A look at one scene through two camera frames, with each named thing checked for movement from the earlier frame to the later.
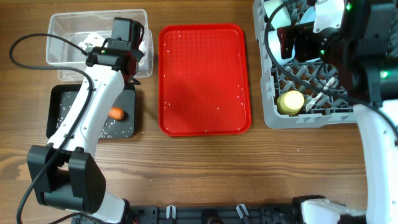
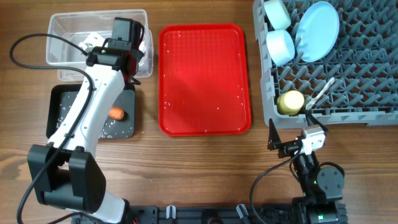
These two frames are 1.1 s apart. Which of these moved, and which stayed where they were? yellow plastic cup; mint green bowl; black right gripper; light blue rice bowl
Moved: black right gripper
Stayed: yellow plastic cup; mint green bowl; light blue rice bowl
